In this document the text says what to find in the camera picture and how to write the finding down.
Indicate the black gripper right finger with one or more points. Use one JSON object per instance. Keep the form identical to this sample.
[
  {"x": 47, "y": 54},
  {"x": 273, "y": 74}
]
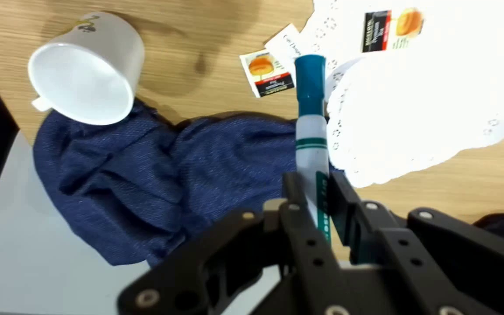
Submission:
[{"x": 427, "y": 263}]

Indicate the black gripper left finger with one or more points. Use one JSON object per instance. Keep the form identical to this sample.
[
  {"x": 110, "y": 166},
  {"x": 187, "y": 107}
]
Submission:
[{"x": 252, "y": 263}]

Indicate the teal and white marker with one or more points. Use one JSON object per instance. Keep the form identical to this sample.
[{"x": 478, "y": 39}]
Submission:
[{"x": 310, "y": 133}]

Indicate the white mug cup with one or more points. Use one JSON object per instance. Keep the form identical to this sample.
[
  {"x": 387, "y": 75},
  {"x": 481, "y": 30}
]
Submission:
[{"x": 82, "y": 81}]

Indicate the dark blue cloth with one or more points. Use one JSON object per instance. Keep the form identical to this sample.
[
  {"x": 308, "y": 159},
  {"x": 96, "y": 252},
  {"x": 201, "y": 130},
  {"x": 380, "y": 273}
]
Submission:
[{"x": 147, "y": 186}]

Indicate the white paper lace doily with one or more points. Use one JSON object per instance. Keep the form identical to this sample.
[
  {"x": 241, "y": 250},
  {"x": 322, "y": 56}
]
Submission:
[{"x": 427, "y": 105}]

